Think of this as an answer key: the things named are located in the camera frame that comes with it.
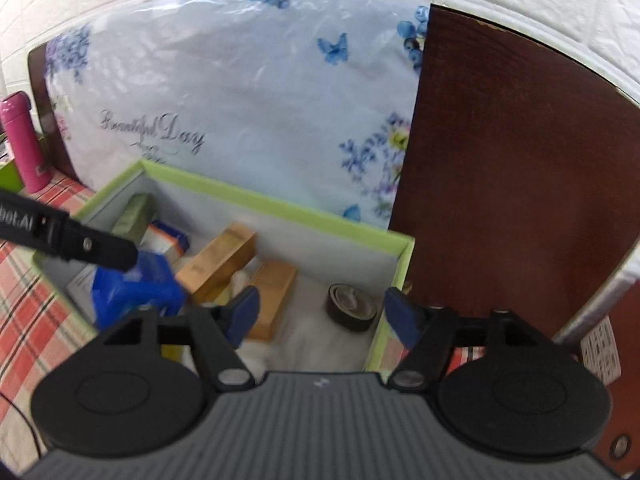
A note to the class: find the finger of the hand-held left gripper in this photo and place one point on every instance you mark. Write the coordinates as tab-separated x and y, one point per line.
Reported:
105	250

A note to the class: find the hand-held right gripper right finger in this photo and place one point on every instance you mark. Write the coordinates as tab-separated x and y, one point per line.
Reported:
402	317

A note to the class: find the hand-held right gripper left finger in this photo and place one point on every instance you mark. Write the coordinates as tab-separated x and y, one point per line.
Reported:
245	310

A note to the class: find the small gold box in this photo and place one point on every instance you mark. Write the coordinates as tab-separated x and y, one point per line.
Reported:
272	290

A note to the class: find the white printed leaflet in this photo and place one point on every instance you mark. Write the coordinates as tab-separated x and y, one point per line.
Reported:
82	282

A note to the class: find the olive green box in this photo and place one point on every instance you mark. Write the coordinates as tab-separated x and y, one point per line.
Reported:
135	217

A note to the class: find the black tape roll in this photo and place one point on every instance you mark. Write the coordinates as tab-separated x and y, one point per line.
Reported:
350	320

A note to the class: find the blue square container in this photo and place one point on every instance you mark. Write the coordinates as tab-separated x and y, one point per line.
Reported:
145	285

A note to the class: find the large gold box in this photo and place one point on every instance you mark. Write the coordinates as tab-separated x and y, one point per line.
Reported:
220	260

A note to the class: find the orange white box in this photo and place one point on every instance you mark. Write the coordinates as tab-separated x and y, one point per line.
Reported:
162	242

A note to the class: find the yellow card box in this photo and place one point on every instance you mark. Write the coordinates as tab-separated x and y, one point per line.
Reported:
172	352

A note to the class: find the large green cardboard box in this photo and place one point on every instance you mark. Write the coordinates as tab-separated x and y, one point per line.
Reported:
300	240

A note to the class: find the small green storage box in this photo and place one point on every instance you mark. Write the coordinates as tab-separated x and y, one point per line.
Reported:
10	177

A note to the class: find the pink insulated bottle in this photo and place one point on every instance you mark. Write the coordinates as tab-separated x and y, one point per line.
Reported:
25	145

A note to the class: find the brown wooden headboard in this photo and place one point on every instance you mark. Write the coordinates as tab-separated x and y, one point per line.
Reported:
500	160

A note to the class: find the floral white pillow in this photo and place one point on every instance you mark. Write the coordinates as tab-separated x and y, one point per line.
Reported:
250	110

